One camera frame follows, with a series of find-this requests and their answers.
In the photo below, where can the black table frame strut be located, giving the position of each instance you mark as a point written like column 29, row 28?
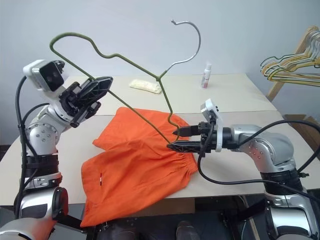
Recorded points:
column 70, row 222

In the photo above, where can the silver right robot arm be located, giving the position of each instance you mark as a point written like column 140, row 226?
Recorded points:
column 272, row 147

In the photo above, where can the orange shorts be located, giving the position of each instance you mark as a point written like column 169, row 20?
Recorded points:
column 130, row 170

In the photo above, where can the brown wooden furniture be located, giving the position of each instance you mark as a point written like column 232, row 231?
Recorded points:
column 307, row 137

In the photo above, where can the wooden hanger rack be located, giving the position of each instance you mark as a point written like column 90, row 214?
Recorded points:
column 276, row 86

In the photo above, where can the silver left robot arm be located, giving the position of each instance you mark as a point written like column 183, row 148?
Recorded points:
column 37, row 136

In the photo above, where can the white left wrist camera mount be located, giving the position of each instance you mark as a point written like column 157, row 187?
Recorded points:
column 47, row 75

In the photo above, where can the white plastic bottle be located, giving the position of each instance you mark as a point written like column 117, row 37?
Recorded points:
column 205, row 77

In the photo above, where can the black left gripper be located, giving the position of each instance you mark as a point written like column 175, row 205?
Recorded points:
column 72, row 105

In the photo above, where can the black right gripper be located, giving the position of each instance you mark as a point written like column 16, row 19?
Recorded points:
column 206, row 128

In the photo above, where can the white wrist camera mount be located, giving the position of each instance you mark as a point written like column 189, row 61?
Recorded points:
column 209, row 107
column 47, row 75

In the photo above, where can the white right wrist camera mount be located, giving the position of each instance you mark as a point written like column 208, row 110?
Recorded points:
column 209, row 107

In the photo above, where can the cream plastic packet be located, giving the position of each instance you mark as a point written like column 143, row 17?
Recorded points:
column 145, row 85

